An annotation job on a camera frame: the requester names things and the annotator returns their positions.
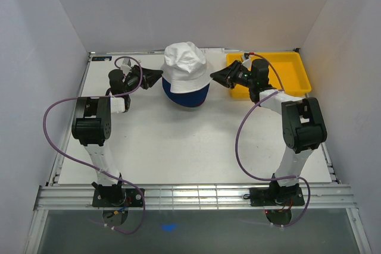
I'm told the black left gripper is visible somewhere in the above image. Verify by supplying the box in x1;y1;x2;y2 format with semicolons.
123;64;164;95

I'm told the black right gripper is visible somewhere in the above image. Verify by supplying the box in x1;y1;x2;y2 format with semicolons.
210;60;255;90

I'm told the white bucket hat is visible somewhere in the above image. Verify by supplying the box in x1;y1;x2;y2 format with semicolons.
161;42;212;94

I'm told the blue bucket hat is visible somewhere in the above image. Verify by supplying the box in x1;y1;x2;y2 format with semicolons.
162;78;210;107

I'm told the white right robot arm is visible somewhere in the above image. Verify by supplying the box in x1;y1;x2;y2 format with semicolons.
210;55;327;205

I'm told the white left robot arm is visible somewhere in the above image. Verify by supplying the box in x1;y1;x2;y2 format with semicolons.
71;65;163;206

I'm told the blue label sticker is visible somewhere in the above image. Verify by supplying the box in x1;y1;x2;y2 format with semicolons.
91;56;112;61

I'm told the yellow plastic tray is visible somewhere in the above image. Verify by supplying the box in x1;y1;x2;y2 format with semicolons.
226;52;312;100

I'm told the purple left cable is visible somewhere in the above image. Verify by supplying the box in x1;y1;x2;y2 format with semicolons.
43;56;146;234

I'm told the purple cable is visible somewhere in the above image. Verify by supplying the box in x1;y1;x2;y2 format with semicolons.
43;56;146;234
235;53;310;228

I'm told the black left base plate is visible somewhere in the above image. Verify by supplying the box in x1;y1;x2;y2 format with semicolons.
92;187;143;208

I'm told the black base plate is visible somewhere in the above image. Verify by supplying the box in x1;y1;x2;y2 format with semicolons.
243;187;305;206
92;187;143;208

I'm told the aluminium frame rail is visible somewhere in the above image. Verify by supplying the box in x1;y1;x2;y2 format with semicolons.
35;183;357;211

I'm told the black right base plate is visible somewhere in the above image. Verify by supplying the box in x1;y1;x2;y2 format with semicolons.
243;187;305;206

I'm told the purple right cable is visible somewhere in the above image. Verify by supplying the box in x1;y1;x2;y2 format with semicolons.
235;53;310;228

